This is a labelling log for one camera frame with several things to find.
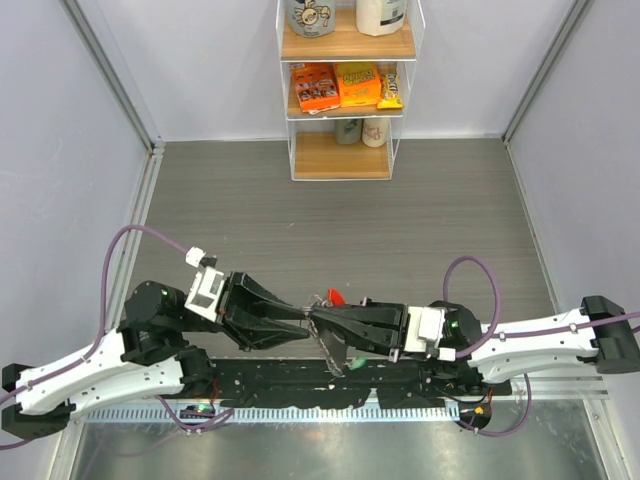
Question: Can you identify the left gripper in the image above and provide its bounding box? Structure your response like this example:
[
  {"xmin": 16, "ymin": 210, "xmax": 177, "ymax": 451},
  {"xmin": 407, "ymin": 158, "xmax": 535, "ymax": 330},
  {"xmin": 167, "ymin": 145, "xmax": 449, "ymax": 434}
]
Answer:
[{"xmin": 176, "ymin": 269, "xmax": 316, "ymax": 351}]

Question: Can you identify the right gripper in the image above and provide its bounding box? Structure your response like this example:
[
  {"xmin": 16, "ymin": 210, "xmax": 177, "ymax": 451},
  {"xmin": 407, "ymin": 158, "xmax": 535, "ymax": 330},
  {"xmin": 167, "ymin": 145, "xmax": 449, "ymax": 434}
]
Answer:
[{"xmin": 310, "ymin": 294, "xmax": 433, "ymax": 360}]

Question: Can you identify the red handled keyring with chain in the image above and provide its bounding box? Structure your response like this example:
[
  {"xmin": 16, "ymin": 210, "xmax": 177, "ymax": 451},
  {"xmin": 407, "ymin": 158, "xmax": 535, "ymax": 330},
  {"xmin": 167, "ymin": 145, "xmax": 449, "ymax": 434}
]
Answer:
[{"xmin": 305, "ymin": 288, "xmax": 347, "ymax": 378}]

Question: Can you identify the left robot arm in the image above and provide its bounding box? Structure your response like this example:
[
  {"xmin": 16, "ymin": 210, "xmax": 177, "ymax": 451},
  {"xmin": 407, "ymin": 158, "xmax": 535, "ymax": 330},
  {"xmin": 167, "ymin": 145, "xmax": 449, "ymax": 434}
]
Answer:
[{"xmin": 1, "ymin": 268, "xmax": 310, "ymax": 441}]

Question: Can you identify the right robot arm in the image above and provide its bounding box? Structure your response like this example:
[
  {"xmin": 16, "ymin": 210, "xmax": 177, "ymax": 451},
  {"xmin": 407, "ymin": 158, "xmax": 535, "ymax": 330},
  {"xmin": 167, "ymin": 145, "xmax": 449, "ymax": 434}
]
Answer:
[{"xmin": 308, "ymin": 295, "xmax": 639, "ymax": 394}]

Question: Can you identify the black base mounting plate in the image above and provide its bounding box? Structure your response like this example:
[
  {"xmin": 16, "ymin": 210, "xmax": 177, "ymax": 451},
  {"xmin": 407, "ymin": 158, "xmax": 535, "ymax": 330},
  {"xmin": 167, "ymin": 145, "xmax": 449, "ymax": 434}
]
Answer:
[{"xmin": 102, "ymin": 327, "xmax": 512, "ymax": 412}]

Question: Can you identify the cream cup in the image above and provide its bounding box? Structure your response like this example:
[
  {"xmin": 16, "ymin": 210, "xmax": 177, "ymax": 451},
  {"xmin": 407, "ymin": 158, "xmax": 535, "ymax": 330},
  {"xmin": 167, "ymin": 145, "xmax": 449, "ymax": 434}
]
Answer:
[{"xmin": 362, "ymin": 117, "xmax": 390, "ymax": 148}]

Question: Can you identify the dark green cup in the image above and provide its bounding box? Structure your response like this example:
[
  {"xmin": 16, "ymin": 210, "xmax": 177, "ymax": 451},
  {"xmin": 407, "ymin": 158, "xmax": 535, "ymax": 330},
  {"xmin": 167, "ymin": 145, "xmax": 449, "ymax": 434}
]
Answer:
[{"xmin": 334, "ymin": 118, "xmax": 363, "ymax": 145}]

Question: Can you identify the yellow candy bag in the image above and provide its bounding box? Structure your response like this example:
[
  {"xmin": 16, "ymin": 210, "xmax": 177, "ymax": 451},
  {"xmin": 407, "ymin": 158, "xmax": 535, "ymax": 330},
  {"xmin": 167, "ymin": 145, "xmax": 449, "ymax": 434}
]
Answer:
[{"xmin": 377, "ymin": 73, "xmax": 404, "ymax": 110}]

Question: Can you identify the orange snack box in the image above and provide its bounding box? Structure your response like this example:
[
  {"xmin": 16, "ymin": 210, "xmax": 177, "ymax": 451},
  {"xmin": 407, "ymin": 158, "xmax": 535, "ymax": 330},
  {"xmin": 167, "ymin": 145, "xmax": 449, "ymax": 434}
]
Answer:
[{"xmin": 290, "ymin": 62, "xmax": 340, "ymax": 114}]

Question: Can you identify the orange candy box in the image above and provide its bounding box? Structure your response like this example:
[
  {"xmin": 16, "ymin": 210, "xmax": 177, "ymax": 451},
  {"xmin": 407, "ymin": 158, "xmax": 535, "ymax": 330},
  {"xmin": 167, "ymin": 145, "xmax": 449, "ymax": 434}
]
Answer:
[{"xmin": 334, "ymin": 62, "xmax": 381, "ymax": 108}]

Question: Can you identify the white paper bag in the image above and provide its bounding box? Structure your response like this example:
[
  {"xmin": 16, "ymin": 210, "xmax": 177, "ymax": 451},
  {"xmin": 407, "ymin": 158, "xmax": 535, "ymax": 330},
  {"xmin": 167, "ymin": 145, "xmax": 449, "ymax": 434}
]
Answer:
[{"xmin": 356, "ymin": 0, "xmax": 408, "ymax": 37}]

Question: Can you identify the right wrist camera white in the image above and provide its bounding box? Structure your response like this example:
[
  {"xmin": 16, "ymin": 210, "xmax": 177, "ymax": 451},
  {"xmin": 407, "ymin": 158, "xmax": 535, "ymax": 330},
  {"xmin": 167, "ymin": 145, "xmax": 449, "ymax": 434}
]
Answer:
[{"xmin": 402, "ymin": 306, "xmax": 456, "ymax": 362}]

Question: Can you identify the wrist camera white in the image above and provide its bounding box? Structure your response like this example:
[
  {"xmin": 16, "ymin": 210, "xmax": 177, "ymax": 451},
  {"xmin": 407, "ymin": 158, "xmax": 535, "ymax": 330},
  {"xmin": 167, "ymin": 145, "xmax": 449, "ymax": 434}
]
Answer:
[
  {"xmin": 402, "ymin": 306, "xmax": 456, "ymax": 362},
  {"xmin": 185, "ymin": 247, "xmax": 225, "ymax": 322}
]

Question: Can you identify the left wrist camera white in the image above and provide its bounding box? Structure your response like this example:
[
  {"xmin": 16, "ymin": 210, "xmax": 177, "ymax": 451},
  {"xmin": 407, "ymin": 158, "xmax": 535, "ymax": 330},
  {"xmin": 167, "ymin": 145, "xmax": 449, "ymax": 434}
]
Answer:
[{"xmin": 185, "ymin": 247, "xmax": 225, "ymax": 322}]

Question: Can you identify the slotted cable duct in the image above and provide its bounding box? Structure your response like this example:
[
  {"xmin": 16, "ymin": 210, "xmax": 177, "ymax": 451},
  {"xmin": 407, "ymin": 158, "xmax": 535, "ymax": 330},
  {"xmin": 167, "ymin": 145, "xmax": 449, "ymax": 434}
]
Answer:
[{"xmin": 84, "ymin": 401, "xmax": 459, "ymax": 424}]

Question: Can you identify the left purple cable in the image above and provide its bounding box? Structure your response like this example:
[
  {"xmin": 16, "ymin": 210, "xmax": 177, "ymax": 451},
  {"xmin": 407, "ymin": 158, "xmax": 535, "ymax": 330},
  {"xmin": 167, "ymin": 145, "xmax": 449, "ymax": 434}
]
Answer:
[{"xmin": 0, "ymin": 225, "xmax": 236, "ymax": 449}]

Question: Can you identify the white wire shelf rack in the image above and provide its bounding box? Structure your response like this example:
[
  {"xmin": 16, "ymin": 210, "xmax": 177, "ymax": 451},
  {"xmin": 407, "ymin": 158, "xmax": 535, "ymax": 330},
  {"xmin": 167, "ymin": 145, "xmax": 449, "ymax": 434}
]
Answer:
[{"xmin": 275, "ymin": 1, "xmax": 426, "ymax": 181}]

